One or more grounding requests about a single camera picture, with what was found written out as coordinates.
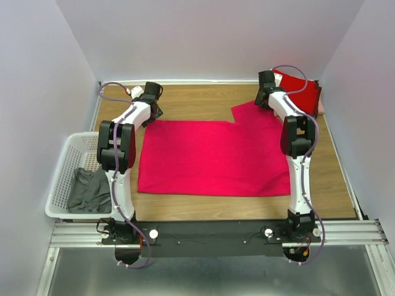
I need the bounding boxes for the folded light pink t shirt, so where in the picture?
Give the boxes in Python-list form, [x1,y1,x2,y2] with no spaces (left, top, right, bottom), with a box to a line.
[317,99,325,115]

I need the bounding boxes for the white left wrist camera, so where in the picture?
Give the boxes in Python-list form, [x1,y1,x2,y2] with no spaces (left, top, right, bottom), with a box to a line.
[125,86,144,99]

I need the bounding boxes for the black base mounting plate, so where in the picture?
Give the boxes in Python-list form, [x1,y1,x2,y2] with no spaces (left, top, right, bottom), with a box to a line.
[96,220,321,261]

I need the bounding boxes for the white plastic laundry basket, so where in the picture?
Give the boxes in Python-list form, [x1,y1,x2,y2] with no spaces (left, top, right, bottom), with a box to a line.
[45,131,110,220]

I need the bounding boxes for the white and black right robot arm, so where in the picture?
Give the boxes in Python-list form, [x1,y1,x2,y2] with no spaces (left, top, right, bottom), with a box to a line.
[254,70,319,242]

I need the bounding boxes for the grey t shirt in basket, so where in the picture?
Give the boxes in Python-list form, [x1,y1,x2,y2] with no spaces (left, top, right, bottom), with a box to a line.
[67,166,112,214]

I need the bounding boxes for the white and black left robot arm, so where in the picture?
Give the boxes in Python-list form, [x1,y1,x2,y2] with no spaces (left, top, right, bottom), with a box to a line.
[97,81,163,244]

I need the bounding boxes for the aluminium frame rail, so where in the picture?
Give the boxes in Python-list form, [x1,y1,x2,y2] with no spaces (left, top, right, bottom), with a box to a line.
[49,220,388,248]

